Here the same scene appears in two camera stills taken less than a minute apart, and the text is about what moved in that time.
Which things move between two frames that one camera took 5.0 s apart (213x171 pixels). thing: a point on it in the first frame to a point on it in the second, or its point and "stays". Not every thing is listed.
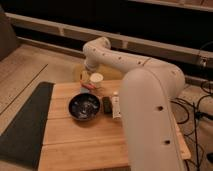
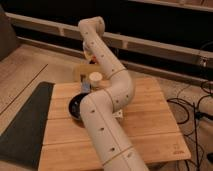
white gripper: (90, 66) to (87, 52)
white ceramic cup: (96, 78) stays
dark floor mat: (21, 143) stays
